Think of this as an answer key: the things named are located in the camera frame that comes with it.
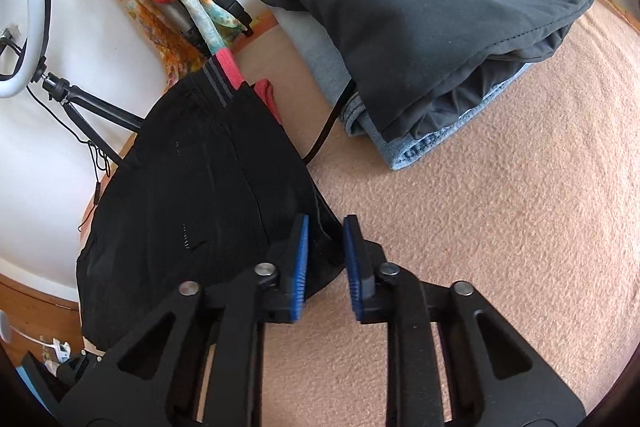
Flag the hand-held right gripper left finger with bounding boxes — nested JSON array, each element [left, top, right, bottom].
[[54, 213, 311, 427]]

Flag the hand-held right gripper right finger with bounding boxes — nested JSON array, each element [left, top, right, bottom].
[[342, 215, 587, 427]]

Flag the black pants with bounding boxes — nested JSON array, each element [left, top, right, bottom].
[[76, 68, 351, 350]]

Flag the pink blanket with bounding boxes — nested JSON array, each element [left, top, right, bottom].
[[82, 0, 640, 427]]

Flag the light blue folded towel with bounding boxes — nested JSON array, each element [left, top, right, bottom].
[[341, 62, 535, 172]]

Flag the red cloth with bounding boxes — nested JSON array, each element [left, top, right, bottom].
[[214, 48, 283, 126]]

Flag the grey folded cloth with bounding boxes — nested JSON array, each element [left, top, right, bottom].
[[274, 7, 357, 106]]

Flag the dark grey folded garment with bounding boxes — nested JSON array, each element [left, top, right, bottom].
[[254, 0, 607, 144]]

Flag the black light stand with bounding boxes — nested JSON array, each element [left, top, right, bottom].
[[31, 73, 146, 164]]

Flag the white clip lamp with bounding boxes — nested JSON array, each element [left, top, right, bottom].
[[0, 309, 73, 364]]

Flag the black strap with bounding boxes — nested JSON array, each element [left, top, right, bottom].
[[303, 79, 357, 166]]

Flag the thin black cable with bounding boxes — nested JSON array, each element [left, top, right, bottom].
[[25, 84, 112, 233]]

